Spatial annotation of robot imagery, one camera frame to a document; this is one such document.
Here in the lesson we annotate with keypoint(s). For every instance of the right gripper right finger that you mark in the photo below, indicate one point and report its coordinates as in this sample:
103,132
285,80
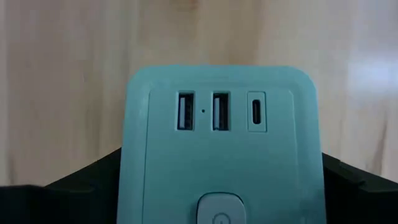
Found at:
360,202

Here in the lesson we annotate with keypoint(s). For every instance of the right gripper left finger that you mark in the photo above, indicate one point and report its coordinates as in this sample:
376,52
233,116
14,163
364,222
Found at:
62,202

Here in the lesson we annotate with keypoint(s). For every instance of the mint green cube power strip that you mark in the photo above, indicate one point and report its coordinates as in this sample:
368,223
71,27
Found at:
217,155

